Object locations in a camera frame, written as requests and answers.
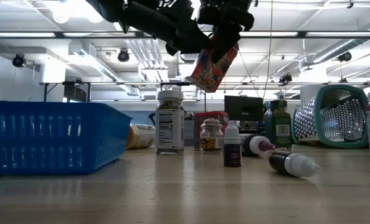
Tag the small glass sprinkles jar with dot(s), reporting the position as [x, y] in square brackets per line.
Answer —
[211, 143]

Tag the red Froot Loops cereal box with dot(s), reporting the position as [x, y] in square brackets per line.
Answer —
[208, 74]

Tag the bagel seasoning jar white lid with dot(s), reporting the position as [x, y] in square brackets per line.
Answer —
[169, 130]

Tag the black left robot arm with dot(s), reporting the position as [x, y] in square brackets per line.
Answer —
[135, 15]

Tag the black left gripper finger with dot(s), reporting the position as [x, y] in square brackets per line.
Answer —
[225, 43]
[188, 43]

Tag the blue plastic basket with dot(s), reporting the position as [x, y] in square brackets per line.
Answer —
[48, 107]

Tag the dark small dropper bottle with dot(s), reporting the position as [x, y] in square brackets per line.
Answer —
[297, 165]

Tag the teal steel box grater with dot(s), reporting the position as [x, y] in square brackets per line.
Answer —
[309, 124]

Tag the purple label dropper bottle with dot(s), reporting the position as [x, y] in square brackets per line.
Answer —
[232, 155]

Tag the dark background monitor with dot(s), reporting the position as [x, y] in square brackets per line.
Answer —
[244, 109]

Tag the black ceiling spotlight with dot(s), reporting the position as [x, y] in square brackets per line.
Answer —
[285, 78]
[344, 56]
[18, 60]
[123, 55]

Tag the gold lid jar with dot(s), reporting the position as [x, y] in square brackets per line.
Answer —
[141, 137]

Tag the green spice jar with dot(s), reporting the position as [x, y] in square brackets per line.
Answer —
[278, 124]

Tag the translucent grey plastic bin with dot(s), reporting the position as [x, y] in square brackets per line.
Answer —
[188, 133]

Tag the dark bottle pink tip lying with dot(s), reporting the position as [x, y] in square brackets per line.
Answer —
[259, 145]

